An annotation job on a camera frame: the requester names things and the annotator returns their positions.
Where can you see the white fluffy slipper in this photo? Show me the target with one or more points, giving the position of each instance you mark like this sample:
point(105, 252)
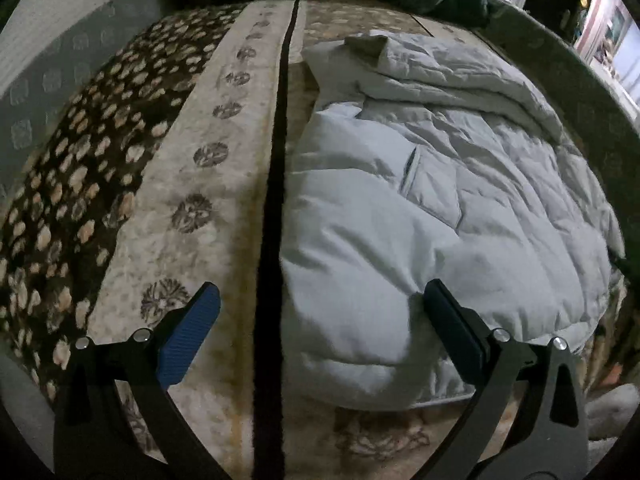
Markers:
point(612, 410)

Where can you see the grey floral bedspread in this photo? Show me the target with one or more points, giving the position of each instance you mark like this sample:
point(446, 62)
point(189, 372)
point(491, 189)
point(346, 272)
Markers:
point(60, 60)

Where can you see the floral patterned bed blanket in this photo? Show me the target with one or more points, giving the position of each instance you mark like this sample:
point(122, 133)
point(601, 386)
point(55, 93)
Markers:
point(200, 110)

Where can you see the light blue puffer jacket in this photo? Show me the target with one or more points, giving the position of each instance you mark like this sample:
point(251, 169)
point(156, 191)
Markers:
point(425, 210)

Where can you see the white patterned headboard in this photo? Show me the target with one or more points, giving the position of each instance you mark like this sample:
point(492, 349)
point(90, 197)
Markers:
point(45, 5)

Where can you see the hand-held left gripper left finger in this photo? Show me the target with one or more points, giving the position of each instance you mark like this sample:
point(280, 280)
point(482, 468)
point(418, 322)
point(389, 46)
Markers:
point(192, 322)

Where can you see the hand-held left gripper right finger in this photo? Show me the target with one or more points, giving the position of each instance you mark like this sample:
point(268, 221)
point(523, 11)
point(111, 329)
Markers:
point(450, 325)

